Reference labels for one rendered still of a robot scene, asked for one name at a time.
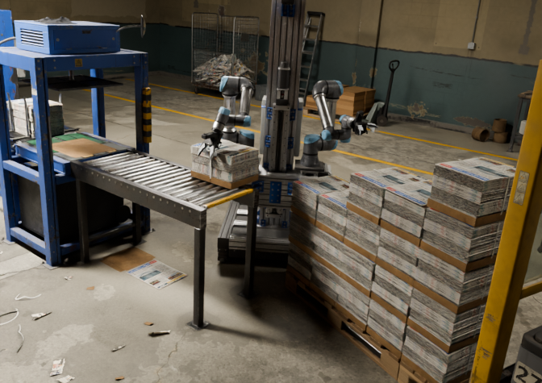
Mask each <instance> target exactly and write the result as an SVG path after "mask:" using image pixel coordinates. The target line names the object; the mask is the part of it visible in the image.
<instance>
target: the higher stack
mask: <svg viewBox="0 0 542 383"><path fill-rule="evenodd" d="M515 170H516V167H515V166H512V165H509V164H504V163H502V162H499V161H496V160H491V159H487V158H484V157H479V158H473V159H468V160H461V161H459V160H458V161H450V162H444V163H439V164H435V167H434V173H433V175H434V177H433V178H432V182H433V183H432V189H431V196H430V199H432V200H434V201H436V202H439V203H441V204H444V205H446V206H448V207H451V208H453V209H454V210H458V211H460V212H462V213H464V214H467V215H469V216H472V217H474V218H480V217H484V216H487V215H491V214H497V213H500V212H501V214H502V213H503V212H504V211H507V207H508V203H509V199H510V196H511V188H512V185H513V180H514V177H515ZM426 210H427V212H426V216H425V220H424V227H423V229H424V233H423V238H422V241H423V242H425V243H427V244H430V245H431V246H433V247H434V248H437V249H439V250H441V251H442V252H445V253H447V254H448V255H450V256H452V257H454V258H456V259H458V260H460V261H462V262H464V263H466V265H467V264H468V263H472V262H474V261H477V260H482V259H485V258H487V257H490V256H491V259H492V257H493V256H494V255H497V254H498V247H499V244H500V239H501V236H502V229H503V225H504V221H505V219H504V220H500V221H497V222H493V223H487V224H484V225H481V226H477V227H473V226H471V225H469V224H467V223H464V222H462V221H460V220H458V219H455V218H453V217H451V216H449V215H446V214H444V213H441V212H439V211H438V210H434V209H432V208H431V207H429V208H427V209H426ZM418 258H419V260H418V268H417V269H416V271H415V281H417V282H418V283H420V284H421V285H424V286H425V287H427V288H429V289H430V290H432V291H433V292H435V293H437V294H439V295H440V296H441V297H443V298H445V299H447V300H448V301H450V302H451V303H453V304H454V305H456V306H462V305H464V304H466V303H468V302H472V301H474V300H477V299H479V298H482V299H483V297H485V296H487V295H489V291H490V284H491V280H492V276H493V272H494V266H495V263H492V264H488V265H485V266H482V267H480V268H477V269H472V270H469V271H467V272H464V271H462V270H460V269H459V268H457V267H455V266H453V265H451V264H449V263H447V262H446V261H444V260H441V259H440V258H438V257H436V256H434V255H432V254H431V253H429V252H426V251H424V250H423V249H419V257H418ZM410 308H411V311H410V316H409V318H410V319H411V320H412V321H414V322H415V323H417V324H418V325H420V326H421V327H422V328H424V329H425V330H426V331H428V332H430V333H431V334H432V335H434V336H435V337H436V338H438V339H440V340H441V341H442V342H444V343H446V344H447V345H448V346H449V347H450V346H452V345H454V344H456V343H460V342H462V341H464V340H467V339H469V338H471V337H473V338H475V335H479V334H480V331H481V328H482V320H483V317H484V313H485V309H486V303H484V304H481V305H479V306H475V307H474V308H471V309H469V310H466V311H463V312H460V313H459V314H455V313H454V312H452V311H451V310H449V309H448V308H446V307H444V306H442V305H441V304H439V303H438V302H436V301H434V300H433V299H431V298H430V297H428V296H427V295H425V294H424V293H421V292H420V291H418V290H417V289H413V292H412V298H411V305H410ZM477 343H478V341H477V342H475V343H472V344H470V345H467V346H465V347H463V348H460V349H458V350H456V351H454V352H450V353H447V352H446V351H444V350H443V349H441V348H440V347H438V346H437V345H435V344H434V343H433V342H432V341H430V340H429V339H427V338H426V337H424V336H423V335H421V334H420V333H418V332H417V331H416V330H414V329H413V328H412V327H410V326H408V327H407V329H406V339H405V343H404V344H403V348H402V350H403V351H402V353H403V355H404V356H406V357H407V358H408V359H410V360H411V361H412V362H414V363H415V364H417V365H418V366H419V367H420V368H421V369H422V370H424V371H425V372H426V373H428V374H429V375H430V376H431V377H433V378H434V379H436V380H437V381H438V382H439V383H447V382H449V381H451V380H453V379H455V378H457V377H459V376H461V375H463V374H465V375H466V374H467V372H469V371H471V370H472V368H473V362H474V357H475V353H476V350H477ZM399 368H400V369H399V374H398V382H399V383H430V382H429V381H427V380H426V379H425V378H423V377H422V376H420V375H419V374H418V373H417V372H416V371H415V370H414V369H412V368H411V367H409V366H408V365H407V364H405V363H404V362H403V361H402V360H401V362H400V367H399Z"/></svg>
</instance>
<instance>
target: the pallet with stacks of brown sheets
mask: <svg viewBox="0 0 542 383"><path fill-rule="evenodd" d="M342 86H343V89H344V92H343V94H342V95H341V96H340V99H339V100H338V101H337V103H336V114H337V115H344V114H346V115H349V116H351V117H353V118H355V117H356V113H357V111H360V110H363V112H364V115H363V119H366V117H367V115H368V114H369V112H370V111H371V109H372V107H373V105H374V96H375V93H376V90H374V89H369V88H364V87H358V86H351V87H349V85H343V84H342ZM316 110H317V111H318V109H317V106H316V103H315V101H314V99H313V97H312V95H308V96H306V105H305V106H304V107H303V114H305V115H309V116H314V117H318V118H320V117H319V115H316V114H310V112H313V111H316Z"/></svg>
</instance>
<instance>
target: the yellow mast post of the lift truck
mask: <svg viewBox="0 0 542 383"><path fill-rule="evenodd" d="M541 209H542V60H540V63H539V67H538V71H537V74H536V81H535V85H534V89H533V93H532V100H531V104H530V107H529V111H528V115H527V122H526V126H525V130H524V133H523V140H522V144H521V148H520V152H519V159H518V163H517V166H516V170H515V177H514V180H513V185H512V188H511V196H510V199H509V203H508V207H507V213H506V217H505V221H504V225H503V229H502V236H501V239H500V244H499V247H498V254H497V258H496V262H495V266H494V272H493V276H492V280H491V284H490V291H489V295H488V298H487V303H486V309H485V313H484V317H483V320H482V328H481V331H480V335H479V339H478V343H477V350H476V353H475V357H474V362H473V368H472V372H471V376H470V379H469V383H499V382H500V379H501V375H502V370H503V365H504V362H505V359H506V355H507V349H508V346H509V343H510V338H511V332H512V329H513V326H514V322H515V316H516V312H517V309H518V305H519V300H520V296H521V293H522V288H523V283H524V279H525V276H526V272H527V267H528V262H529V259H530V255H531V252H532V246H533V243H534V238H535V235H536V229H537V226H538V222H539V219H540V212H541Z"/></svg>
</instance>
